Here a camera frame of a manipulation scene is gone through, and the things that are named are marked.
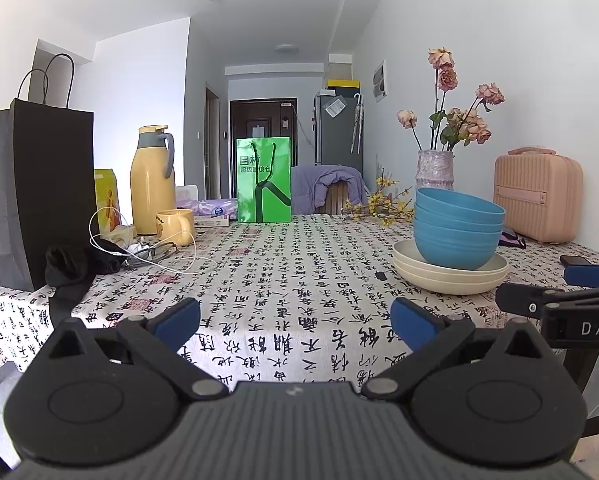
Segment dried roses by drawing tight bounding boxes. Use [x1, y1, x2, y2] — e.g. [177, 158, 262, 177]
[397, 47, 505, 153]

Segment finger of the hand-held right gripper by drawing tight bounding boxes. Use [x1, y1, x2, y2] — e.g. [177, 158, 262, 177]
[563, 264, 599, 288]
[495, 282, 599, 318]

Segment yellow mug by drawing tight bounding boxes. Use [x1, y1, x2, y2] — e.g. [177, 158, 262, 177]
[156, 209, 196, 247]

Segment pink suitcase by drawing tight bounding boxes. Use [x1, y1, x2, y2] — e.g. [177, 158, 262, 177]
[494, 147, 583, 244]

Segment printed tablecloth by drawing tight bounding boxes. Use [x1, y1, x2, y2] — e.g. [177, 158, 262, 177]
[0, 212, 599, 376]

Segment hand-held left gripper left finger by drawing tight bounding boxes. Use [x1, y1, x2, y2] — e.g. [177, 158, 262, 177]
[40, 297, 229, 402]

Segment green paper bag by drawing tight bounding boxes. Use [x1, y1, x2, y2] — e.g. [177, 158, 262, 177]
[236, 136, 293, 223]

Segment blue bowl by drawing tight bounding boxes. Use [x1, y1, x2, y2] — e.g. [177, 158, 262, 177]
[415, 187, 506, 218]
[413, 204, 505, 233]
[413, 217, 503, 266]

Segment black paper bag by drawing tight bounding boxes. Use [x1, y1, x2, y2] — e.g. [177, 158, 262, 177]
[0, 52, 98, 292]

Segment pink vase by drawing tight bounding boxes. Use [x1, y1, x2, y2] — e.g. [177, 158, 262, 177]
[415, 150, 455, 192]

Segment yellow green box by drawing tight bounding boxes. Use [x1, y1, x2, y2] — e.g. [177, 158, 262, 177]
[94, 169, 123, 238]

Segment grey fridge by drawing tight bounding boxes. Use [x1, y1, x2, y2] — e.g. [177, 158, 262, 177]
[313, 91, 364, 176]

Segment eyeglasses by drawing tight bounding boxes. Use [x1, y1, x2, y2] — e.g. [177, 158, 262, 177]
[127, 241, 179, 264]

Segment purple cloth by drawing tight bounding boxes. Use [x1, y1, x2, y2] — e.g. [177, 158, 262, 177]
[499, 227, 527, 249]

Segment opened purple tissue pack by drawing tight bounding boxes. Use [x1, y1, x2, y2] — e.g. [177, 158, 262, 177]
[176, 187, 201, 211]

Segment white cable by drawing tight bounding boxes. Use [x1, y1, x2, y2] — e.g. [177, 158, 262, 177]
[90, 207, 211, 277]

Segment purple jacket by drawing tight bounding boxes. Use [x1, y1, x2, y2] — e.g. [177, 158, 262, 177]
[290, 164, 367, 216]

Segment yellow flower branch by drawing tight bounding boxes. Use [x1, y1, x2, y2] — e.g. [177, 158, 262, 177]
[342, 175, 415, 226]

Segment sealed purple tissue pack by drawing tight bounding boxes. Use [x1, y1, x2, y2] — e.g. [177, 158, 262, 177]
[200, 197, 238, 216]

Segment dark brown door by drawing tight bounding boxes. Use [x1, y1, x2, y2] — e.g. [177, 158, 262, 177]
[230, 99, 298, 201]

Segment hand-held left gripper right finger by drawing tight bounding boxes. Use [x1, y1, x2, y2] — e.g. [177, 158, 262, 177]
[362, 297, 555, 401]

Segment hanging umbrellas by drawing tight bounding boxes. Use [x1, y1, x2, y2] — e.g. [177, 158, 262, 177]
[351, 92, 366, 154]

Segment grey interior door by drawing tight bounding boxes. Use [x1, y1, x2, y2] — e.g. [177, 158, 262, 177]
[204, 82, 223, 200]

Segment yellow thermos jug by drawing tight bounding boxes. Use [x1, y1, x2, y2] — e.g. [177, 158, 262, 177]
[131, 125, 176, 236]

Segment black cloth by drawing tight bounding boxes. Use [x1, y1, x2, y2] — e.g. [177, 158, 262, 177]
[44, 237, 130, 326]

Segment wooden chair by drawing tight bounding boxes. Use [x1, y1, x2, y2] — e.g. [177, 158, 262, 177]
[324, 182, 353, 216]

